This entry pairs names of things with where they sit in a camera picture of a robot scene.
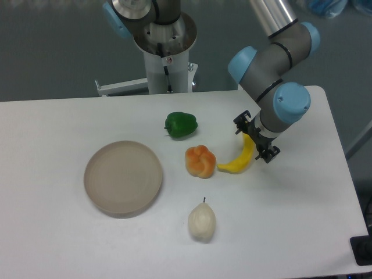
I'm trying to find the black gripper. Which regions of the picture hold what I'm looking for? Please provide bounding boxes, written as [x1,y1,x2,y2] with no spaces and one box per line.
[233,110,280,163]

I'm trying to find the yellow banana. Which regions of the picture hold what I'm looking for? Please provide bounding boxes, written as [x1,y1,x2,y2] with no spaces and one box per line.
[217,133,255,174]

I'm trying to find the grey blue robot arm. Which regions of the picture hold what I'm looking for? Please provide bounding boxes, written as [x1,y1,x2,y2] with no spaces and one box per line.
[102,1,320,162]

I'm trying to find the orange knotted bread roll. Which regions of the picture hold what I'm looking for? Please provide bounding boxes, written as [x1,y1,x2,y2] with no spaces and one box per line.
[185,145,216,179]

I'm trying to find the green bell pepper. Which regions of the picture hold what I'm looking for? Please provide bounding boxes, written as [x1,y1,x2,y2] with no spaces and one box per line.
[164,112,198,138]

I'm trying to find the pale white pear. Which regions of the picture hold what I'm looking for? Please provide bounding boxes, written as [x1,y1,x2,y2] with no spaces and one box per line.
[188,197,217,244]

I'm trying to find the beige round plate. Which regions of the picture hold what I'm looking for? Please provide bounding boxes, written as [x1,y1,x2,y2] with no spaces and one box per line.
[84,141,163,218]

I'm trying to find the blue plastic bag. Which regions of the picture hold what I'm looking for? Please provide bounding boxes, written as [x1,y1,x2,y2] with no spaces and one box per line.
[306,0,348,19]

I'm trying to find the black device at corner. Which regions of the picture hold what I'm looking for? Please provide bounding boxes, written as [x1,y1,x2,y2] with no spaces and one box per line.
[350,235,371,266]

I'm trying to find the black cable on pedestal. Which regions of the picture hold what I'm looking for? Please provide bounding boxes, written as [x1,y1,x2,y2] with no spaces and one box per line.
[157,42,174,94]

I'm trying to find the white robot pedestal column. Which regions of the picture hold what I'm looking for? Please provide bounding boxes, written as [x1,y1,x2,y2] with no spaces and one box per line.
[134,12,197,94]

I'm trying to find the white metal base bracket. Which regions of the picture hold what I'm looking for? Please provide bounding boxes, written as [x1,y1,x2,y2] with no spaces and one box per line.
[95,62,199,96]

